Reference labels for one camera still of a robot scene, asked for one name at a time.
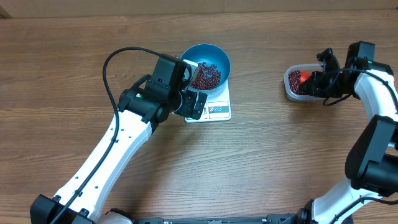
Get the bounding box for white digital kitchen scale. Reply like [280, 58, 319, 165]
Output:
[185, 81, 231, 123]

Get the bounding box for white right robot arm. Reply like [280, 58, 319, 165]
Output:
[262, 41, 397, 223]

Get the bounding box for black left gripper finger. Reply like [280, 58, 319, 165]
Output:
[174, 90, 199, 116]
[191, 92, 208, 120]

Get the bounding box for teal plastic bowl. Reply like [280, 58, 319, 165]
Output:
[182, 44, 231, 92]

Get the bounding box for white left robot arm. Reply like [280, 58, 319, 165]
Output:
[30, 86, 207, 223]

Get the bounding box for clear plastic bean container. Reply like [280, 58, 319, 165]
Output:
[284, 63, 321, 102]

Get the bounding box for red plastic measuring scoop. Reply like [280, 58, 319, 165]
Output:
[299, 71, 310, 85]

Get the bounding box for red beans in bowl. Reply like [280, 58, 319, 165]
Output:
[190, 62, 221, 90]

